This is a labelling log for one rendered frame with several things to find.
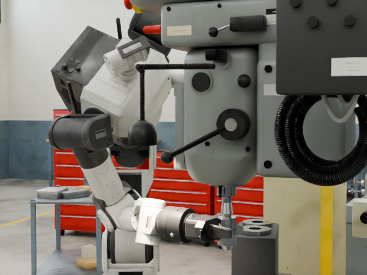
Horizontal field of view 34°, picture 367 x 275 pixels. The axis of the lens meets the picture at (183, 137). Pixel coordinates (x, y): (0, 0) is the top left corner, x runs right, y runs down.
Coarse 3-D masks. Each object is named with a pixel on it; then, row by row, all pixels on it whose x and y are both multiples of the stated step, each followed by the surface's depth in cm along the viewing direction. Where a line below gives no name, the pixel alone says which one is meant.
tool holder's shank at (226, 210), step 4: (224, 196) 146; (228, 196) 146; (224, 200) 146; (228, 200) 146; (224, 204) 146; (228, 204) 146; (224, 208) 146; (228, 208) 146; (232, 208) 147; (224, 212) 146; (228, 212) 146; (232, 212) 147; (224, 216) 147; (228, 216) 147
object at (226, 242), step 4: (220, 224) 146; (224, 224) 145; (228, 224) 145; (232, 224) 146; (228, 228) 145; (232, 228) 146; (236, 232) 147; (236, 236) 147; (220, 240) 146; (224, 240) 146; (228, 240) 146; (232, 240) 146; (236, 240) 147; (220, 244) 146; (224, 244) 146; (228, 244) 146; (232, 244) 146
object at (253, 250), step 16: (240, 224) 183; (256, 224) 177; (272, 224) 179; (240, 240) 166; (256, 240) 165; (272, 240) 164; (240, 256) 166; (256, 256) 165; (272, 256) 165; (240, 272) 166; (256, 272) 166; (272, 272) 165
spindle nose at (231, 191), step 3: (222, 189) 145; (225, 189) 145; (228, 189) 145; (231, 189) 145; (234, 189) 146; (222, 192) 145; (225, 192) 145; (228, 192) 145; (231, 192) 145; (234, 192) 146; (222, 195) 145; (225, 195) 145; (228, 195) 145; (231, 195) 145; (234, 195) 146
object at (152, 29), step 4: (144, 28) 163; (148, 28) 163; (152, 28) 162; (156, 28) 162; (160, 28) 161; (144, 32) 163; (148, 32) 163; (152, 32) 162; (156, 32) 162; (160, 32) 162
